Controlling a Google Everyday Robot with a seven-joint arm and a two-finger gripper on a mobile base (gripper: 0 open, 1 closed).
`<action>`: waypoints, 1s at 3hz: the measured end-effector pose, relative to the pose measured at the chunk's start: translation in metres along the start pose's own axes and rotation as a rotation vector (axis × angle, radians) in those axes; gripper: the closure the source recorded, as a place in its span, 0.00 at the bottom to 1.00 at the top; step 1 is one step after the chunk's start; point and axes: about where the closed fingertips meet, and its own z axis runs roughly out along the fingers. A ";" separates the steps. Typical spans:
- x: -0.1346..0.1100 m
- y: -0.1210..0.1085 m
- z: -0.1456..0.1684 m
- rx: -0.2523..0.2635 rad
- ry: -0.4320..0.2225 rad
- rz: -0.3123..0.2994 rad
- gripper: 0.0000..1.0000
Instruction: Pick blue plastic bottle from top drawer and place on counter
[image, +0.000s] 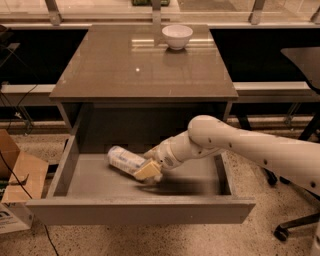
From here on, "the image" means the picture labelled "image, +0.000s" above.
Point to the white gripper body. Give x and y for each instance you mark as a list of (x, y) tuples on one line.
[(165, 155)]

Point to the white printed box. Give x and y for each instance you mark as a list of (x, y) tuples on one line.
[(15, 217)]

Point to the open grey top drawer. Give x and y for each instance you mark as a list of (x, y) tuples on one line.
[(87, 190)]

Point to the blue label plastic bottle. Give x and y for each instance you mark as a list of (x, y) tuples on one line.
[(126, 161)]

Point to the black office chair base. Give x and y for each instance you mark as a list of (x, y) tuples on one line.
[(281, 232)]

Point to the grey cabinet with glossy top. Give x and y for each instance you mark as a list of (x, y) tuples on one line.
[(122, 88)]

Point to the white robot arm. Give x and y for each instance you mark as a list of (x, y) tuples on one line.
[(295, 160)]

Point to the white ceramic bowl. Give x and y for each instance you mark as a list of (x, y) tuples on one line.
[(177, 36)]

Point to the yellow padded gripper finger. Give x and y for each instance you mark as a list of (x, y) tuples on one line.
[(149, 169), (152, 153)]

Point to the brown cardboard box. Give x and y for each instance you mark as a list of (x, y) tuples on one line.
[(25, 173)]

